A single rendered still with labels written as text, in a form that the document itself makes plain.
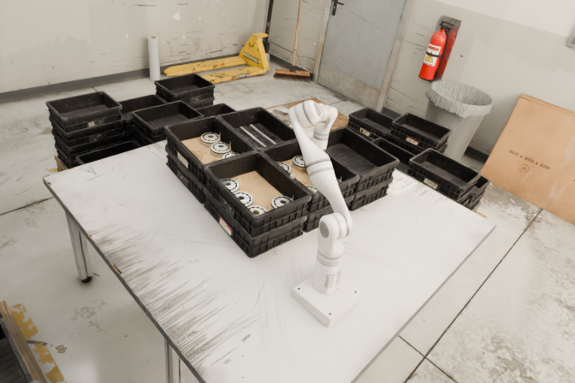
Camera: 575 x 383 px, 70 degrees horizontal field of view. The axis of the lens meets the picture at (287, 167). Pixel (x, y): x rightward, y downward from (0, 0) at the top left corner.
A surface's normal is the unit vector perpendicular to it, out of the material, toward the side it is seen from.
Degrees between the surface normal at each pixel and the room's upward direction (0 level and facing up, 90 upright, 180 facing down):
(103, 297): 0
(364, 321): 0
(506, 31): 90
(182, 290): 0
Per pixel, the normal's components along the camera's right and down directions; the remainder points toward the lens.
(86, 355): 0.14, -0.83
